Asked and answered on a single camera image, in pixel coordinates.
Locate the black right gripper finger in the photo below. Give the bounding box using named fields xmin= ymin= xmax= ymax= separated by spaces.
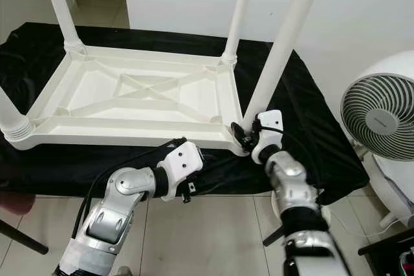
xmin=231 ymin=123 xmax=250 ymax=154

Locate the white plastic table leg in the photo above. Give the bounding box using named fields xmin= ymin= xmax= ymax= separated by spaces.
xmin=40 ymin=0 xmax=86 ymax=54
xmin=243 ymin=0 xmax=329 ymax=131
xmin=0 ymin=85 xmax=34 ymax=142
xmin=220 ymin=0 xmax=258 ymax=65

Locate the black table leg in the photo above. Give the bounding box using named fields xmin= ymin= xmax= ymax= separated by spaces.
xmin=262 ymin=226 xmax=289 ymax=248
xmin=0 ymin=220 xmax=49 ymax=255

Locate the black storage rack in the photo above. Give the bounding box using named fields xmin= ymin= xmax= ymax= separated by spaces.
xmin=359 ymin=228 xmax=414 ymax=276

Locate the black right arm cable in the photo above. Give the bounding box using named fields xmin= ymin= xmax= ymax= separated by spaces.
xmin=259 ymin=126 xmax=331 ymax=225

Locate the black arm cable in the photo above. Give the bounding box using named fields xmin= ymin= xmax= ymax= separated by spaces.
xmin=79 ymin=137 xmax=185 ymax=238
xmin=259 ymin=126 xmax=331 ymax=225

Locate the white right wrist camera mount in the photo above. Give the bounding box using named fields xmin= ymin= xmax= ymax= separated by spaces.
xmin=251 ymin=110 xmax=285 ymax=164

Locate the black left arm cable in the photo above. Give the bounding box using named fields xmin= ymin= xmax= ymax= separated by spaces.
xmin=79 ymin=137 xmax=185 ymax=238

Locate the white pedestal fan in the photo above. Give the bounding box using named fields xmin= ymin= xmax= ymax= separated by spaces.
xmin=270 ymin=50 xmax=414 ymax=228

